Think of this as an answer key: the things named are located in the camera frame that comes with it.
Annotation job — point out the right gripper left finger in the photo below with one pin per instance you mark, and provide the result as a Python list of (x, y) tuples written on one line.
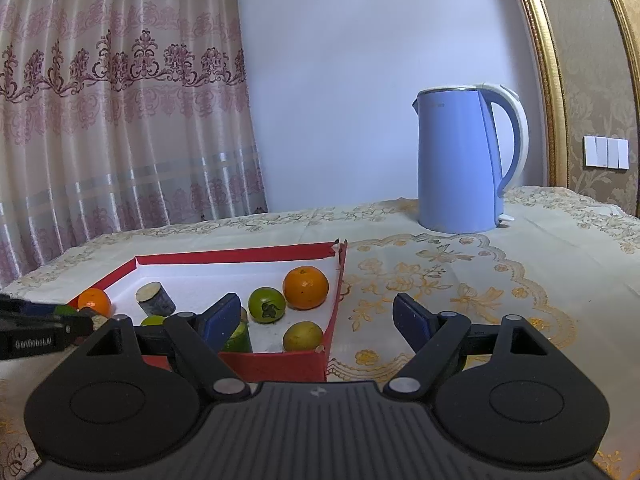
[(195, 342)]

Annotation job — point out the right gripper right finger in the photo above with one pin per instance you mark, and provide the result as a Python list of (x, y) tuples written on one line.
[(436, 340)]

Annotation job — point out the green cucumber piece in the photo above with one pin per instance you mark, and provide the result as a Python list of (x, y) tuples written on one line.
[(239, 341)]

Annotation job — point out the green yellow fruit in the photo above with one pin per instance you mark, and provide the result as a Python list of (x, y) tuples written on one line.
[(153, 320)]

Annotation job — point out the dark sugarcane piece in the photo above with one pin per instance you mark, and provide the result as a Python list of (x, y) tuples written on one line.
[(154, 300)]

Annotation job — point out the large orange tangerine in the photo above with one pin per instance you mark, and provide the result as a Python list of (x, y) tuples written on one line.
[(96, 300)]

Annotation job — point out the green round tomato fruit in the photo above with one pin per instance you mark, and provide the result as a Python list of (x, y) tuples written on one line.
[(266, 305)]

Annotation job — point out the yellow green lemon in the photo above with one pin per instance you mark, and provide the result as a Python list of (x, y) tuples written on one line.
[(302, 336)]

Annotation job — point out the green avocado-like fruit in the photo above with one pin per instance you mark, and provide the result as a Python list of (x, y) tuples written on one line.
[(65, 310)]

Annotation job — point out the red cardboard box tray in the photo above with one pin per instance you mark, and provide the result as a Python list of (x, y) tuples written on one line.
[(195, 280)]

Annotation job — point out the small orange tangerine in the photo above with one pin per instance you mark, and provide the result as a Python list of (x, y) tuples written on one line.
[(305, 288)]

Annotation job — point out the blue electric kettle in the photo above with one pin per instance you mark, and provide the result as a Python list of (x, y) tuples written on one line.
[(461, 183)]

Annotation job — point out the pink patterned curtain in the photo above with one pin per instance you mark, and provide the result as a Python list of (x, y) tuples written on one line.
[(118, 115)]

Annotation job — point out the white wall switch panel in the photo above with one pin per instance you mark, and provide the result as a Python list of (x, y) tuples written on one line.
[(608, 153)]

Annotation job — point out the gold wall moulding frame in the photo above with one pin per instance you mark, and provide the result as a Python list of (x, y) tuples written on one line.
[(588, 68)]

